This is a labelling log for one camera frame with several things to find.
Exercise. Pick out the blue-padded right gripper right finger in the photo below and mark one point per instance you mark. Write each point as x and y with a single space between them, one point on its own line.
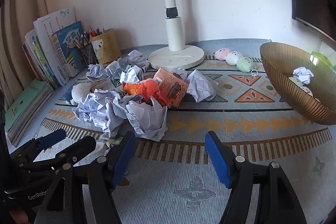
277 200

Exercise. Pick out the white desk lamp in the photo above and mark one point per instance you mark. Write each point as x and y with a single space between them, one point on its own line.
177 54

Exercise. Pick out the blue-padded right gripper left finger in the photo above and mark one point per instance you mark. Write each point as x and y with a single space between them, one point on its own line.
64 202

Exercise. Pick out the row of upright books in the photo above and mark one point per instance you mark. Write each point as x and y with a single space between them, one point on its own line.
37 60

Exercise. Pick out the bamboo pen holder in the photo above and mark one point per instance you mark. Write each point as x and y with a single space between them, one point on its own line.
106 47

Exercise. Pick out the white workbook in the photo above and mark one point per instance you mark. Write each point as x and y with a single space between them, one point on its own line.
46 28

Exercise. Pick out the large grid paper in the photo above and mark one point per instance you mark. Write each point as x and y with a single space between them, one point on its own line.
200 87

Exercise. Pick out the plaid fabric bow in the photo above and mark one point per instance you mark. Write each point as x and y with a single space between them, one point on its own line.
105 143

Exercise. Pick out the black mesh pencil cup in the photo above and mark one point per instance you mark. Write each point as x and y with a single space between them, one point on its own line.
87 51

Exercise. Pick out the pink plush popsicle toy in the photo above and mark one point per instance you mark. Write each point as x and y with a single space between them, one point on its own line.
125 182

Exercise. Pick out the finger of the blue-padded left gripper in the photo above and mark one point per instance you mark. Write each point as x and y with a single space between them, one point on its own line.
71 154
51 138

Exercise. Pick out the person's left hand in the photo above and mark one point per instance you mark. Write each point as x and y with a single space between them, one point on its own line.
19 216

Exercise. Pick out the orange red plush toy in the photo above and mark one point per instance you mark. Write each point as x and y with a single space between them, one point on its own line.
147 89

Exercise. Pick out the blue study book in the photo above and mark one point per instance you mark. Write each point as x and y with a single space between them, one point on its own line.
70 55

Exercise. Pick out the gold ribbed glass bowl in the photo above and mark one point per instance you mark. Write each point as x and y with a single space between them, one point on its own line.
316 101

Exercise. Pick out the white blue plush toy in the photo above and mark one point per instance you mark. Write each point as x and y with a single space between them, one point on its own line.
76 93

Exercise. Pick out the white plush ball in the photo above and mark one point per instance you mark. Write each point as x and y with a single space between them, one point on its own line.
233 57

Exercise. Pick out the paper front pile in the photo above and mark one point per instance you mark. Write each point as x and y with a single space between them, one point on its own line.
303 74

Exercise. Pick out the stack of green books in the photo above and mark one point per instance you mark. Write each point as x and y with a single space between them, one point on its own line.
24 109

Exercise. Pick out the green tissue box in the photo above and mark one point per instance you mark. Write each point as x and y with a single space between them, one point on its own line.
324 59

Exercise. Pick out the orange cartoon card box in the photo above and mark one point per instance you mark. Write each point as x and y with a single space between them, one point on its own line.
171 88

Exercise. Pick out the paper pile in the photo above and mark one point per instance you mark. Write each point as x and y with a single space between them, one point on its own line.
303 74
148 121
102 109

